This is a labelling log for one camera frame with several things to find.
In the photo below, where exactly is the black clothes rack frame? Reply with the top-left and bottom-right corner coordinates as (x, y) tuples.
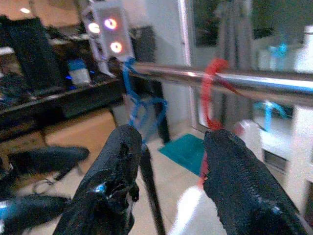
(139, 144), (167, 235)

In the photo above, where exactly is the white computer case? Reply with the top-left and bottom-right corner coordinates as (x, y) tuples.
(82, 0), (135, 74)

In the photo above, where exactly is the red clothes hanger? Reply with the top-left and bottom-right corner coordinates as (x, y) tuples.
(199, 57), (243, 189)

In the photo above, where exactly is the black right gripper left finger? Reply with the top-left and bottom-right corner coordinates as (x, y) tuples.
(53, 124), (143, 235)

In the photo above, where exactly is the black office chair base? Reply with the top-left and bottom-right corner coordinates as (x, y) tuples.
(0, 146), (90, 235)

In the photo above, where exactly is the teal floor mat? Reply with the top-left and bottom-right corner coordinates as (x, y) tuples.
(158, 133), (206, 177)

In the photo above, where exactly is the light blue clothes hanger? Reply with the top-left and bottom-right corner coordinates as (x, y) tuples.
(253, 100), (289, 133)

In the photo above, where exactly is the white glass-door cabinet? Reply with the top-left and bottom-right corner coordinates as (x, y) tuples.
(234, 25), (313, 216)

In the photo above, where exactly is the chrome clothes rail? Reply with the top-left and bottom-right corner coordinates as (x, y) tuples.
(114, 60), (313, 107)

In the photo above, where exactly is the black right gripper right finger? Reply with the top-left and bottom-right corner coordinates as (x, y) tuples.
(203, 129), (313, 235)

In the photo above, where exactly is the black monitor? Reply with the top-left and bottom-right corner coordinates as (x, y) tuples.
(0, 16), (64, 93)

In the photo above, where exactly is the blue wire clothes hanger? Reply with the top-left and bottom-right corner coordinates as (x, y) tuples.
(121, 57), (169, 145)

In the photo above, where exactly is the black desk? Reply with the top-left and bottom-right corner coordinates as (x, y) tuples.
(0, 73), (172, 145)

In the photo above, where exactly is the white blue container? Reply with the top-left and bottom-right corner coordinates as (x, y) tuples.
(67, 58), (91, 85)

